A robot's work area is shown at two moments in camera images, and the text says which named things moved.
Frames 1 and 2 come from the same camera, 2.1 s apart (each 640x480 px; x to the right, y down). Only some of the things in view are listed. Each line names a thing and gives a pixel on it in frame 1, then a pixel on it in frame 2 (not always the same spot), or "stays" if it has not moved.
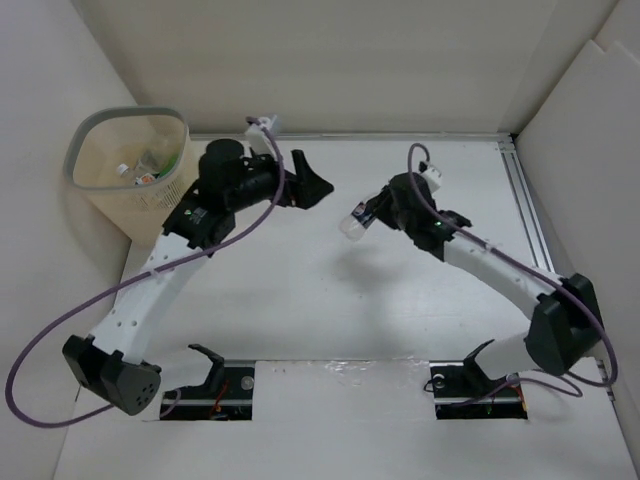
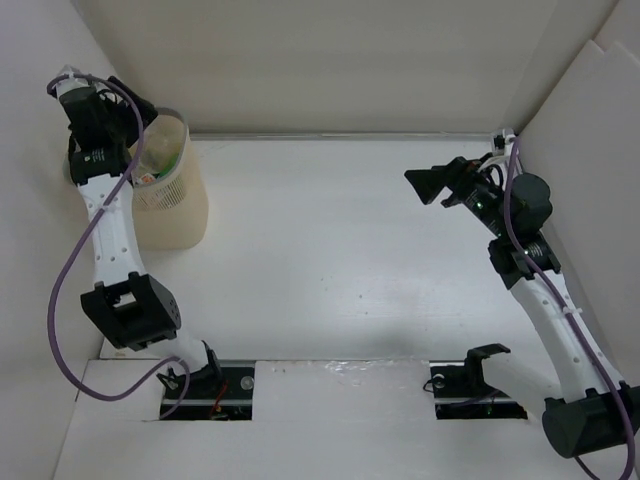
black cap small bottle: [355, 224] to [162, 143]
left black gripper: [305, 187] to [129, 115]
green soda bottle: [166, 169] stays
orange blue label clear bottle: [145, 179] stays
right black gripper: [380, 205] to [428, 183]
